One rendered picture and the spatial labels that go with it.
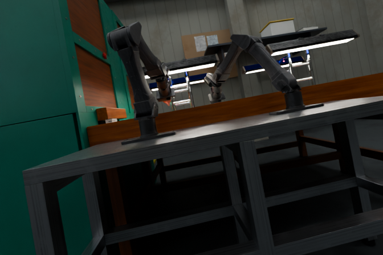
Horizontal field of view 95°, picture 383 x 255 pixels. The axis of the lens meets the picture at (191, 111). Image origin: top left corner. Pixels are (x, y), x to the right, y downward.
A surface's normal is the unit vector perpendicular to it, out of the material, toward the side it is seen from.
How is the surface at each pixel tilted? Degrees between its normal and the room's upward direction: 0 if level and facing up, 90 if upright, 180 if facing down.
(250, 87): 90
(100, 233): 90
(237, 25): 90
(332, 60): 90
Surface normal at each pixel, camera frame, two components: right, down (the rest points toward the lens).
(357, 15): 0.07, -0.03
